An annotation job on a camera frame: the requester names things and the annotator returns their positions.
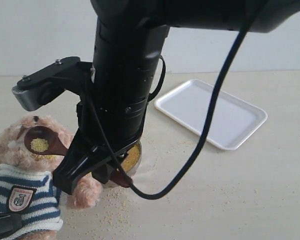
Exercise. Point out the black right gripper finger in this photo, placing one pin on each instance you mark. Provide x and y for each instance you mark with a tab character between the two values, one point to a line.
75	165
106	173

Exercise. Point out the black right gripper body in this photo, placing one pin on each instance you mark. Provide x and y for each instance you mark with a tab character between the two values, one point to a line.
88	137

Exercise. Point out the teddy bear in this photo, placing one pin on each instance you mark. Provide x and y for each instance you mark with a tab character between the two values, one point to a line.
27	195

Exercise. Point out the steel bowl of millet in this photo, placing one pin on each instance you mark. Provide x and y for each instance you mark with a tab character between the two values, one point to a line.
133	160

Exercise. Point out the dark red wooden spoon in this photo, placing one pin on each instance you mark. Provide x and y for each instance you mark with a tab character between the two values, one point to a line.
41	140

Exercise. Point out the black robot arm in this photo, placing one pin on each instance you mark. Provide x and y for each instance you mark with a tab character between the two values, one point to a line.
129	39

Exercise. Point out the white plastic tray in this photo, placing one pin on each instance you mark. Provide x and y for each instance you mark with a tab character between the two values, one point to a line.
234	120

